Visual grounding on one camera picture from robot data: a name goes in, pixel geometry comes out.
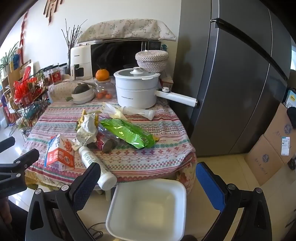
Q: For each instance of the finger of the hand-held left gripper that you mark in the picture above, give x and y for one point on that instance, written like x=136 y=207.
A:
x=8 y=142
x=27 y=158

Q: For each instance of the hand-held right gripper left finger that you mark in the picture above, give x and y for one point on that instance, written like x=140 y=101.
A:
x=87 y=183

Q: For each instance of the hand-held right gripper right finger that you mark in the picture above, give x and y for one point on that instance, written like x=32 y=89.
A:
x=209 y=185

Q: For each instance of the white plastic bottle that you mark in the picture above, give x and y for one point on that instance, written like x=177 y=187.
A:
x=89 y=157

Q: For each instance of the white and orange milk carton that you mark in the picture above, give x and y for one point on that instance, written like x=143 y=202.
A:
x=60 y=155

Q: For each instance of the red drink can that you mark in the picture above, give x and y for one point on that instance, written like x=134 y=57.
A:
x=104 y=143

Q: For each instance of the white tissue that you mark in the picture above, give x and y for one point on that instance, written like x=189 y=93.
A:
x=87 y=129

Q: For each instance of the green snack bag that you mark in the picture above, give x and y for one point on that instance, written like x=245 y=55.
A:
x=126 y=133

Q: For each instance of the yellow wrapper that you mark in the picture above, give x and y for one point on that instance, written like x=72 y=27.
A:
x=80 y=120

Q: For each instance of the person's left hand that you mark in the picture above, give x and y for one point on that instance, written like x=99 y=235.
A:
x=4 y=215

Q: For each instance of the red snack packets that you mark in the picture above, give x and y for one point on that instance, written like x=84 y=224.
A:
x=23 y=87

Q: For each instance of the large cardboard box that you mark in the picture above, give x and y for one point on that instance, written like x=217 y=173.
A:
x=266 y=160

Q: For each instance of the small green fruit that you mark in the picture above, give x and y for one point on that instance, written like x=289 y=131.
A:
x=69 y=99

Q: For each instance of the cream lace cloth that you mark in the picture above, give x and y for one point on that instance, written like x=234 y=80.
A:
x=60 y=89

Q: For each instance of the red label jar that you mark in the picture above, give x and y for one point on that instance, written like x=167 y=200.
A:
x=56 y=75
x=48 y=78

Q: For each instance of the stacked white bowls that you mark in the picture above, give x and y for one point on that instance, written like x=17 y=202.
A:
x=83 y=97

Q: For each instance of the green potted plant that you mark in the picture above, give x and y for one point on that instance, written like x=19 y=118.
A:
x=8 y=56

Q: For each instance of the dark avocado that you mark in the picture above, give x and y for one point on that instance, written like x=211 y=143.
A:
x=81 y=88

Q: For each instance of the labelled cardboard box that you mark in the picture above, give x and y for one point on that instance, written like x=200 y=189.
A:
x=282 y=132

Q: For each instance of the glass jar of small oranges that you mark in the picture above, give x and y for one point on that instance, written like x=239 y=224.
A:
x=105 y=91

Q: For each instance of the white electric pot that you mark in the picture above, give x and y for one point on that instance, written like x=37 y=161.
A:
x=136 y=92

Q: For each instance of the grey refrigerator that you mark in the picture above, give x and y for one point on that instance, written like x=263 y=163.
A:
x=231 y=81

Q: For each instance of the black bag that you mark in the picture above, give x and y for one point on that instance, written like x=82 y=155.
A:
x=291 y=118

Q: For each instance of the white air fryer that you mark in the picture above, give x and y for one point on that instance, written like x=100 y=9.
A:
x=79 y=60

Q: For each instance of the orange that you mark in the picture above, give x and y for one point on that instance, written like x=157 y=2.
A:
x=102 y=74

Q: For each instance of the blue and yellow printed box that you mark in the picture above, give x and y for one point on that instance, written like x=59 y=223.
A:
x=291 y=97

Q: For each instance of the white pot lid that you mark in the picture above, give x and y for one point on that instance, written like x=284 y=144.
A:
x=136 y=73

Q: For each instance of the dried branches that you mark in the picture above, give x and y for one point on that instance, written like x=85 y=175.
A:
x=71 y=37

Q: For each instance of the white microwave oven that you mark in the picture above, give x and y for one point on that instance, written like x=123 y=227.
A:
x=111 y=58

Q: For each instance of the floral cloth cover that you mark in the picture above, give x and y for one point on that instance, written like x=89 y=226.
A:
x=127 y=29

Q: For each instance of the red wall hanging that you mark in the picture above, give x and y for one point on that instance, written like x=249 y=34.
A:
x=24 y=27

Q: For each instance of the wooden wall ornament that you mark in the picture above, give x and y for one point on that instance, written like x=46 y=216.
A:
x=53 y=10

